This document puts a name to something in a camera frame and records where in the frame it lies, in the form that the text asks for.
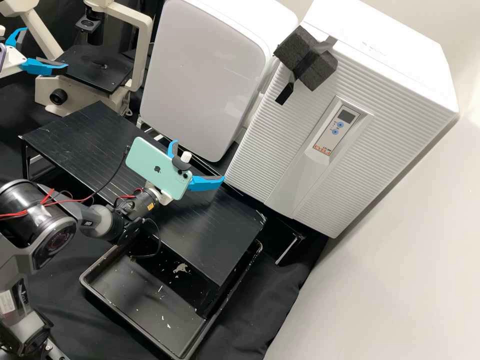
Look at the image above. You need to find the black platform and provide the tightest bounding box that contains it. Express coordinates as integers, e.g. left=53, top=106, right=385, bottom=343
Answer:
left=18, top=100, right=268, bottom=320

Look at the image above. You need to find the incubator door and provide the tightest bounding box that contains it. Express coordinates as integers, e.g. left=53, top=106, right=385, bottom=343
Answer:
left=224, top=25, right=461, bottom=241

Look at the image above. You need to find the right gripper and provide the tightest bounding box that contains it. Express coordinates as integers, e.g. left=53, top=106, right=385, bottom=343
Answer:
left=146, top=139, right=226, bottom=207

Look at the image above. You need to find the white box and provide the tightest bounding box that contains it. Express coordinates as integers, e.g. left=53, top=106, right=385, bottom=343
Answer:
left=138, top=0, right=301, bottom=163

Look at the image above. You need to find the cream microscope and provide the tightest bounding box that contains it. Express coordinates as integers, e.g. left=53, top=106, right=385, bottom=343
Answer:
left=0, top=0, right=155, bottom=116

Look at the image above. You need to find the black tray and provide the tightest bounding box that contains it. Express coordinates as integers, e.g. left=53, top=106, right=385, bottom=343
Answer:
left=78, top=239, right=263, bottom=360

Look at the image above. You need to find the black cable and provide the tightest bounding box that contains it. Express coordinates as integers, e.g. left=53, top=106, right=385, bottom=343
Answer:
left=91, top=149, right=131, bottom=206

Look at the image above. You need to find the white incubator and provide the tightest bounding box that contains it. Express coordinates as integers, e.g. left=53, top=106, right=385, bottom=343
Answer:
left=299, top=0, right=461, bottom=113

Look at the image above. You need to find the right wrist camera phone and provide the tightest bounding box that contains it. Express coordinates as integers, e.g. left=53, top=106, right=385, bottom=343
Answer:
left=124, top=136, right=194, bottom=200

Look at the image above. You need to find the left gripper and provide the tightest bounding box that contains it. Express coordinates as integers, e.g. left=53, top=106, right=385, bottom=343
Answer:
left=0, top=26, right=70, bottom=79

